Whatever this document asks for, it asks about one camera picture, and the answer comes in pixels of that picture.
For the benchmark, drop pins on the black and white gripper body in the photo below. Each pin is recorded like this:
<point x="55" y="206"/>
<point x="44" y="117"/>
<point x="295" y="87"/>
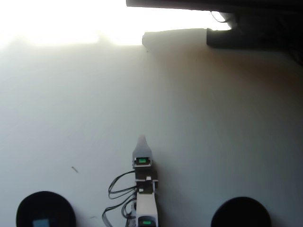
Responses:
<point x="142" y="163"/>

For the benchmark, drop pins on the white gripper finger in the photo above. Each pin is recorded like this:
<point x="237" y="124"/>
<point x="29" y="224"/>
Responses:
<point x="142" y="149"/>

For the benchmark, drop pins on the blue cube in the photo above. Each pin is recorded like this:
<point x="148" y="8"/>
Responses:
<point x="40" y="223"/>

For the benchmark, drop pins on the white Koch robot arm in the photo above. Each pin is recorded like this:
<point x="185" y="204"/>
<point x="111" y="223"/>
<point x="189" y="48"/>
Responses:
<point x="146" y="203"/>

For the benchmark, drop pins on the black round bowl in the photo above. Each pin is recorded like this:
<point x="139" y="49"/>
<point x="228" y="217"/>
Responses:
<point x="45" y="205"/>
<point x="240" y="212"/>

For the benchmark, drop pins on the black box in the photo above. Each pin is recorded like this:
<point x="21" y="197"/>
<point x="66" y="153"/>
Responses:
<point x="255" y="33"/>

